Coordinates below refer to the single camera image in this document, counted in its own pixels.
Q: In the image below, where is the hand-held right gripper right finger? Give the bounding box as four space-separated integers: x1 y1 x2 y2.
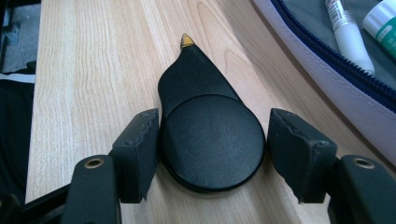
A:
266 107 339 204

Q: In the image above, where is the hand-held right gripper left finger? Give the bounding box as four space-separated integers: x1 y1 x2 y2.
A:
108 107 161 205

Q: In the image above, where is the black teardrop correction tape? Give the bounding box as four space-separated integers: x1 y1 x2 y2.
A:
156 33 267 194

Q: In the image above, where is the black lavender pencil case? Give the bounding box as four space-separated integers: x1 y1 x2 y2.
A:
252 0 396 168

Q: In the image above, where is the slim pale pen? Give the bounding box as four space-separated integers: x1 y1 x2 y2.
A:
324 0 376 76

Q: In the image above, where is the white green glue stick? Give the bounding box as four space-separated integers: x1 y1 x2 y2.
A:
361 0 396 61

